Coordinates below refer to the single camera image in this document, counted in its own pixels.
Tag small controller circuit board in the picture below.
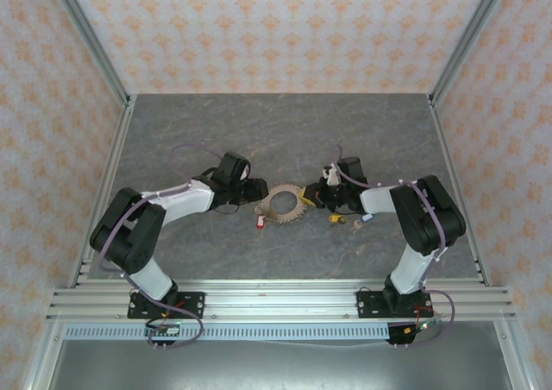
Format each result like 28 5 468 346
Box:
144 320 180 348
387 318 445 348

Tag aluminium table side rail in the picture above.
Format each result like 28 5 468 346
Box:
68 96 137 287
428 96 492 287

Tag grey slotted cable duct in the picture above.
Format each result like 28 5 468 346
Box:
63 324 392 342

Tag loop of metal split keyrings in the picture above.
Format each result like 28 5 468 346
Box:
257 182 311 226

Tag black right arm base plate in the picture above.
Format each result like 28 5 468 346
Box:
356 290 435 320

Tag aluminium frame post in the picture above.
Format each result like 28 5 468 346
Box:
428 0 514 106
45 0 132 106

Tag aluminium mounting rail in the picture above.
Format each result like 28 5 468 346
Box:
46 279 518 322

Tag grey metal sheet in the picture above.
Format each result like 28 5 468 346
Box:
42 340 514 390

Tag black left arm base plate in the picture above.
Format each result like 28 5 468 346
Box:
127 292 206 320

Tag red power wires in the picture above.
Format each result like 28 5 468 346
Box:
160 304 187 322

